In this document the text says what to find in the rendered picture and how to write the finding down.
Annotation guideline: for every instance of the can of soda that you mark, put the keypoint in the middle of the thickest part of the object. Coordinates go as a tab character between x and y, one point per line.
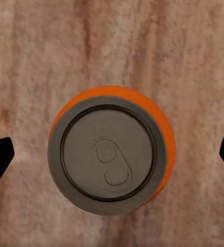
111	150

